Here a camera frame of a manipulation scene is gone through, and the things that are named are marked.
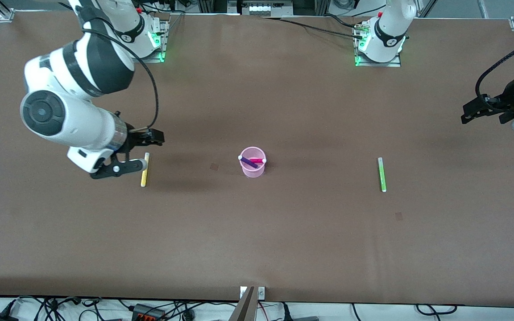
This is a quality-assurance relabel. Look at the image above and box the pink plastic cup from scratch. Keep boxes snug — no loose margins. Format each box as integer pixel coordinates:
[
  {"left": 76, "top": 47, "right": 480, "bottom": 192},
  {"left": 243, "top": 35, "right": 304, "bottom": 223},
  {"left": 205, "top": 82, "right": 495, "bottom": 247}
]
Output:
[{"left": 239, "top": 146, "right": 267, "bottom": 178}]

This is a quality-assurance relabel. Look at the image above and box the green marker pen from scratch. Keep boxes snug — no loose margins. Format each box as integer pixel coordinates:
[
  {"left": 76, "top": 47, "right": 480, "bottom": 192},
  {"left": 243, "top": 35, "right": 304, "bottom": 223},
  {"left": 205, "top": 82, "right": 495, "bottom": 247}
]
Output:
[{"left": 377, "top": 157, "right": 387, "bottom": 193}]

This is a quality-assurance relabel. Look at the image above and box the black orange power strip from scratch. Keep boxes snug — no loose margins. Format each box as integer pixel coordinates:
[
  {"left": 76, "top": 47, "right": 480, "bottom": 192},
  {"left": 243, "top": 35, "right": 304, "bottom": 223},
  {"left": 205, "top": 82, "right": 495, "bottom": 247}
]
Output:
[{"left": 132, "top": 304, "right": 166, "bottom": 321}]

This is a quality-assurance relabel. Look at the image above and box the brown wooden strut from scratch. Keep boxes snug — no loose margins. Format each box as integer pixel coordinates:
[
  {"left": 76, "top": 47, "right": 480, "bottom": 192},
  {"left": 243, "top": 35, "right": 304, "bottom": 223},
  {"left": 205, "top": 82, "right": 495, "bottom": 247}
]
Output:
[{"left": 228, "top": 286, "right": 257, "bottom": 321}]

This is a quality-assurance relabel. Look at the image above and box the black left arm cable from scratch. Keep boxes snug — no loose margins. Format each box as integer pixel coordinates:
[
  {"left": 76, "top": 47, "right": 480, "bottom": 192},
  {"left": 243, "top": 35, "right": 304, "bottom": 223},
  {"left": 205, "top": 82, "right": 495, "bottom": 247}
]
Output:
[{"left": 476, "top": 33, "right": 514, "bottom": 107}]

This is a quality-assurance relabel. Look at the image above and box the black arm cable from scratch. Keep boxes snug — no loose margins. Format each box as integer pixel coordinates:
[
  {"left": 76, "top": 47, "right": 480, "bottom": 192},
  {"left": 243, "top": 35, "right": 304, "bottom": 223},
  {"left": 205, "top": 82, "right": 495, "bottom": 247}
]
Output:
[
  {"left": 476, "top": 33, "right": 514, "bottom": 107},
  {"left": 58, "top": 2, "right": 159, "bottom": 132}
]

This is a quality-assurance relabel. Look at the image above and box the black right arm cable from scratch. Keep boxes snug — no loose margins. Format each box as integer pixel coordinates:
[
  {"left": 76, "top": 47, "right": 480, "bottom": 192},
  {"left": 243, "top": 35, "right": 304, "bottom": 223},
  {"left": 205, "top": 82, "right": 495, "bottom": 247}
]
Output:
[{"left": 58, "top": 2, "right": 159, "bottom": 132}]

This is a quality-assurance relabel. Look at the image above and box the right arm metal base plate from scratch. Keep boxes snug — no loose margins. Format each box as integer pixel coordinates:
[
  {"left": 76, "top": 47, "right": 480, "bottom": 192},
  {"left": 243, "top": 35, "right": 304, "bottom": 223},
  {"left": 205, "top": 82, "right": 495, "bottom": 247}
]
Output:
[{"left": 132, "top": 20, "right": 169, "bottom": 63}]

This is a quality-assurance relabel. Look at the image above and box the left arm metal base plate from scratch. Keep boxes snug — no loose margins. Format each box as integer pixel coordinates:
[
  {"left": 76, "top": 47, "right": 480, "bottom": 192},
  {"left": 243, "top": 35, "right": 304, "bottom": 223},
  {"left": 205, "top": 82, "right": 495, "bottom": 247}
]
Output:
[{"left": 354, "top": 22, "right": 402, "bottom": 68}]

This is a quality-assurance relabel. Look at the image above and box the short black table cable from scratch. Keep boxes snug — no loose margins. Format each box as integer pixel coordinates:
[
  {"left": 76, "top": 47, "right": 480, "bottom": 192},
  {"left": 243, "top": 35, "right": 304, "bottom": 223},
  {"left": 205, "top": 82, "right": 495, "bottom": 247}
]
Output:
[{"left": 323, "top": 13, "right": 361, "bottom": 29}]

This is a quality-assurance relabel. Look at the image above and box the aluminium frame with connectors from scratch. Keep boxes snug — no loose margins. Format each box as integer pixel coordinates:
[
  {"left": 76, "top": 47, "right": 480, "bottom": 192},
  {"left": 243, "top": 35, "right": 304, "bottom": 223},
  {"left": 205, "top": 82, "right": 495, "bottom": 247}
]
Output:
[{"left": 197, "top": 0, "right": 329, "bottom": 16}]

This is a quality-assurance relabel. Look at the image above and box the white metal bracket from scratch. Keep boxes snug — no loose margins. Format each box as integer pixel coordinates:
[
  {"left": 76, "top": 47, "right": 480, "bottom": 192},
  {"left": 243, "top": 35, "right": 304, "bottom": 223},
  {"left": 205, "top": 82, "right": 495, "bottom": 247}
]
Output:
[{"left": 240, "top": 287, "right": 266, "bottom": 300}]

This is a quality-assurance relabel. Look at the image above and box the long black table cable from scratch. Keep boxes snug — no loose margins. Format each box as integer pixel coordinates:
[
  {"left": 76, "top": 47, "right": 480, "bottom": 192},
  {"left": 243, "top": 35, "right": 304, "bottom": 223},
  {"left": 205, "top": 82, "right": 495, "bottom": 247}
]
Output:
[{"left": 261, "top": 16, "right": 365, "bottom": 40}]

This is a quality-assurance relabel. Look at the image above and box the black looped floor cable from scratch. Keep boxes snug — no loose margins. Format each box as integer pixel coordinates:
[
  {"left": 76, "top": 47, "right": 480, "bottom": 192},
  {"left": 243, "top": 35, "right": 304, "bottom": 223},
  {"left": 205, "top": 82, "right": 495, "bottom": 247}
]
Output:
[{"left": 415, "top": 304, "right": 458, "bottom": 317}]

